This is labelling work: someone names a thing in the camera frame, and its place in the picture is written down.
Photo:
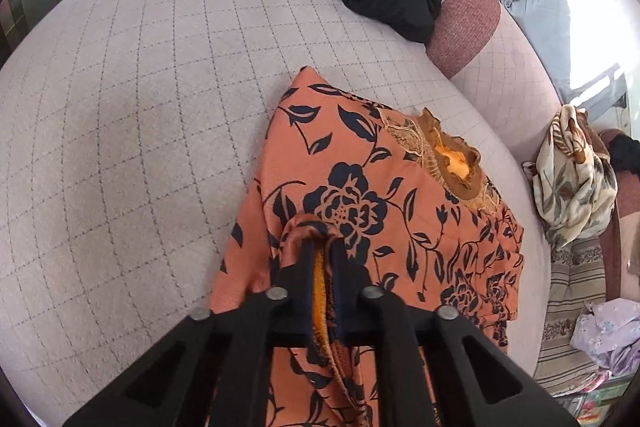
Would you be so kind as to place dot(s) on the cream floral blanket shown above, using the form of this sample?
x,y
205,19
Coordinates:
x,y
570,177

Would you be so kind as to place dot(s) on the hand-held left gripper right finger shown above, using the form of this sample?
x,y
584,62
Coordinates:
x,y
345,287

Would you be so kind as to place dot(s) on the large grey pillow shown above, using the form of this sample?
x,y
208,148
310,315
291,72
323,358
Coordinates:
x,y
545,17

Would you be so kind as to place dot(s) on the pink quilted sofa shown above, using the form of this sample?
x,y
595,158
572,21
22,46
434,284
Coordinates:
x,y
125,157

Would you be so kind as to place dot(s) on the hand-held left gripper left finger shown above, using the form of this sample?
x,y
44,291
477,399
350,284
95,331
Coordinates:
x,y
302,287

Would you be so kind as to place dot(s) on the dark cloth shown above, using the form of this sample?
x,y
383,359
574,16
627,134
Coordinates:
x,y
625,154

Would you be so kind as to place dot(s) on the green printed packaging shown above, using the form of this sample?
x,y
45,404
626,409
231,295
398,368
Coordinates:
x,y
595,402

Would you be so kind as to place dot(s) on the small grey pillow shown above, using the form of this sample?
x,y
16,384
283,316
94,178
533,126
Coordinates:
x,y
600,89

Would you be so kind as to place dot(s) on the lilac printed cloth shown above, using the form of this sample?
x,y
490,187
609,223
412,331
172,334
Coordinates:
x,y
610,332

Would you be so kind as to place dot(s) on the orange floral garment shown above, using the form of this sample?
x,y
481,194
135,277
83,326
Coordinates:
x,y
360,202

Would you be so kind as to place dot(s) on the striped patterned cushion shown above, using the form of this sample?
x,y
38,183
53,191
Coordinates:
x,y
570,307

